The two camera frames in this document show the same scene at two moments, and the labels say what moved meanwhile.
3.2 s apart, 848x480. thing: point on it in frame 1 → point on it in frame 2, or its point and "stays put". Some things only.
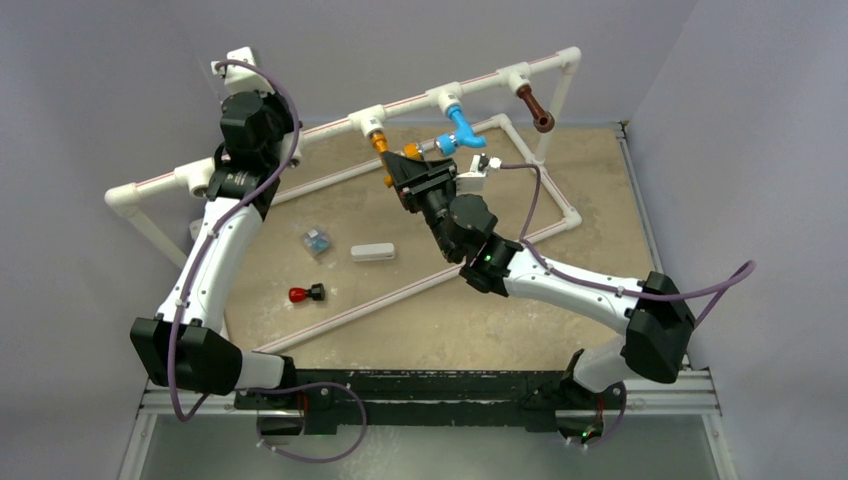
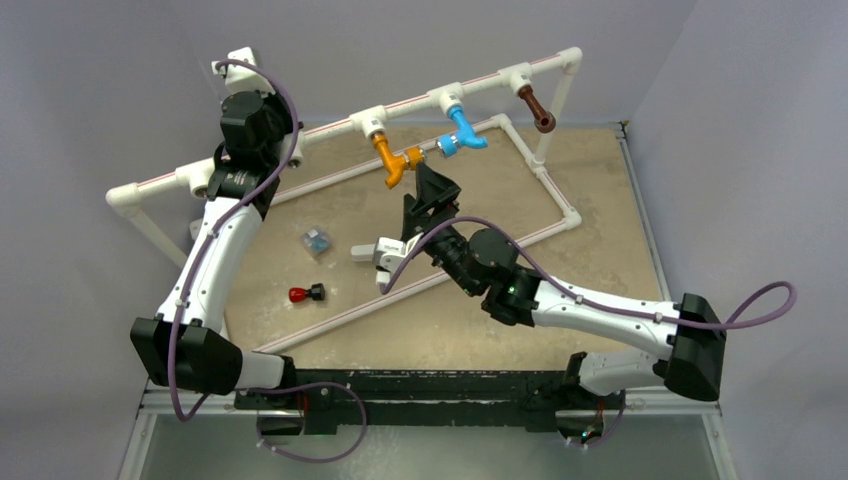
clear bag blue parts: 317,240 stays put
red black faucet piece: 300,294 stays put
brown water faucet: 543,120 stays put
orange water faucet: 380,143 stays put
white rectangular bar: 473,181 → 390,253
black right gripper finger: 407,171 → 410,220
